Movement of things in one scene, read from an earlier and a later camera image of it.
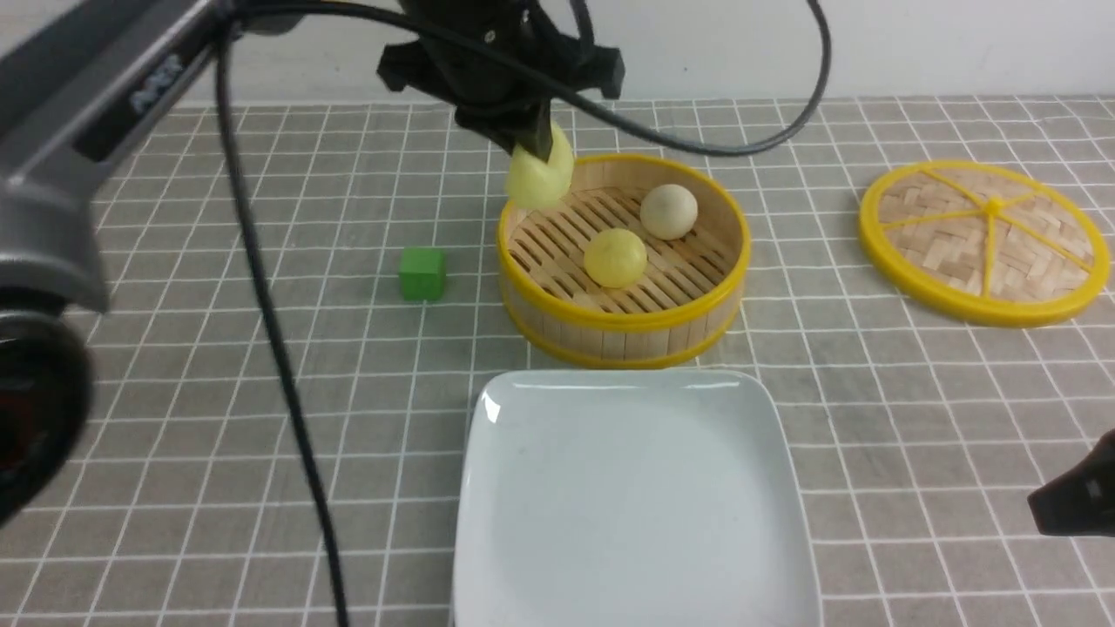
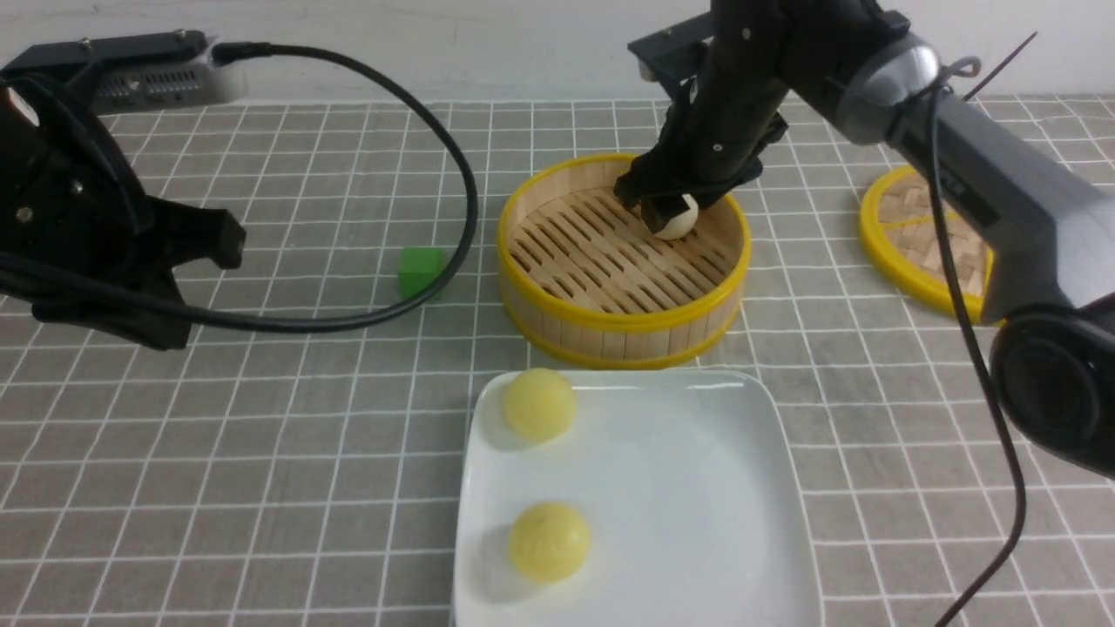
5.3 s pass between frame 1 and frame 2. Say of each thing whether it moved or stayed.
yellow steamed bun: moved
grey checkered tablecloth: stayed
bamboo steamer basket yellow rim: stayed
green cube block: stayed
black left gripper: moved
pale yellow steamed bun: moved
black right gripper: moved
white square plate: stayed
